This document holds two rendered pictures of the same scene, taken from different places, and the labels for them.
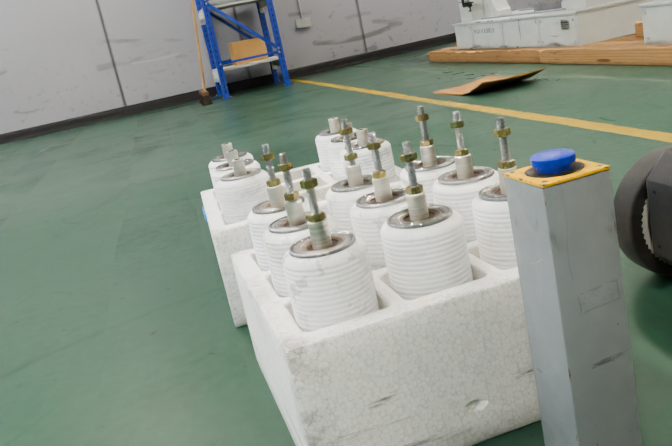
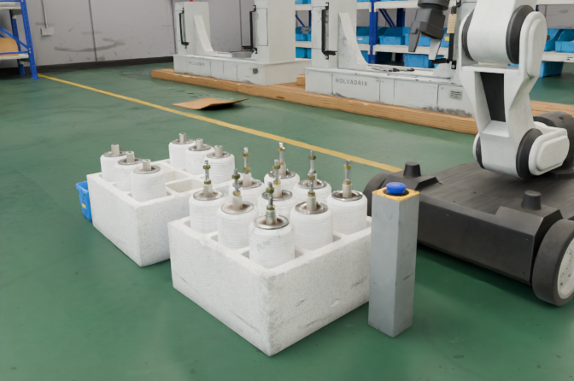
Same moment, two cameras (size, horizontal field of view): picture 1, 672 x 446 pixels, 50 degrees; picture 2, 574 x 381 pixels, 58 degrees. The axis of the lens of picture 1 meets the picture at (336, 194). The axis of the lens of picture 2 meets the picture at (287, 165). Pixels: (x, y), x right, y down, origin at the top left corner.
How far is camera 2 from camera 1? 0.52 m
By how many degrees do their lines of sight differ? 27
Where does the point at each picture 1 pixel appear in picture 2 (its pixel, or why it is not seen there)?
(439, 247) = (325, 224)
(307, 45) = (49, 49)
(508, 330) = (351, 265)
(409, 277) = (309, 239)
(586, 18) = (269, 68)
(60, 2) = not seen: outside the picture
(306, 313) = (266, 258)
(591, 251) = (409, 229)
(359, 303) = (291, 253)
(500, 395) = (344, 296)
